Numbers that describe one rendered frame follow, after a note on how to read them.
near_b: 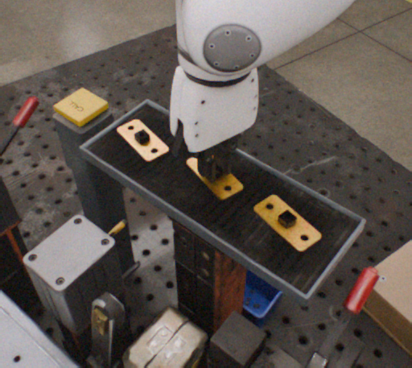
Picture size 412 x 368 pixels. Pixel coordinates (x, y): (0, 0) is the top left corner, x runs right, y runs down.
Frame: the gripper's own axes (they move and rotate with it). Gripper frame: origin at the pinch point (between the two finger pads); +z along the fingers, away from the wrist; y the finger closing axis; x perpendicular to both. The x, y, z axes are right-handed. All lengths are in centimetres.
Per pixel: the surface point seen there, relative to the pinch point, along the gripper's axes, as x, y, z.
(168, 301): -10.3, 3.3, 48.7
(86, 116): -20.8, 8.8, 2.8
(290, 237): 13.5, -1.4, 2.4
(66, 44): -218, -52, 119
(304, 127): -34, -57, 49
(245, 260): 12.8, 4.8, 2.6
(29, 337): -1.9, 29.0, 18.7
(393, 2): -143, -247, 119
